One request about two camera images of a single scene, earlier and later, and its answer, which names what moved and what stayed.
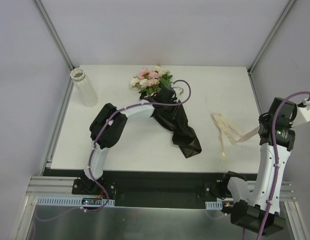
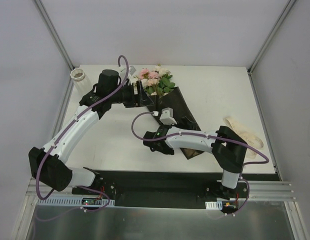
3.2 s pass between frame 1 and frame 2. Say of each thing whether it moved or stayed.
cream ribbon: moved
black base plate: stayed
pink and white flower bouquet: stayed
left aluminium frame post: stayed
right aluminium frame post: stayed
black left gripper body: moved
